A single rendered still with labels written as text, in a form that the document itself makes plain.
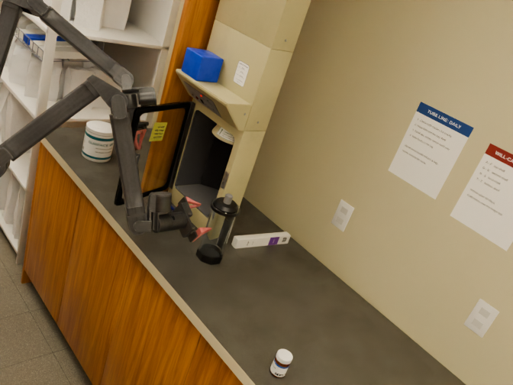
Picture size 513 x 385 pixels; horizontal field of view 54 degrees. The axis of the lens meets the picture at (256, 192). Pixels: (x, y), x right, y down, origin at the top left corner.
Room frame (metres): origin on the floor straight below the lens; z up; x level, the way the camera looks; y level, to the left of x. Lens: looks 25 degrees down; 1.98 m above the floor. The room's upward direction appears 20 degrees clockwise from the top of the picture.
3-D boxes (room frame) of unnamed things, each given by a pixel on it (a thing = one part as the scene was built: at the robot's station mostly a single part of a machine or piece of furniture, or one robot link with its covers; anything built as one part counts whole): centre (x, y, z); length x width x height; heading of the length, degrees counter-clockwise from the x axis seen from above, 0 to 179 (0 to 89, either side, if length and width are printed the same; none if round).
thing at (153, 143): (1.74, 0.42, 1.19); 0.30 x 0.01 x 0.40; 156
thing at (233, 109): (1.75, 0.27, 1.46); 0.32 x 0.11 x 0.10; 50
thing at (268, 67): (1.89, 0.16, 1.32); 0.32 x 0.25 x 0.77; 50
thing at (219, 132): (1.86, 0.16, 1.34); 0.18 x 0.18 x 0.05
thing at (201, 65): (1.81, 0.34, 1.55); 0.10 x 0.10 x 0.09; 50
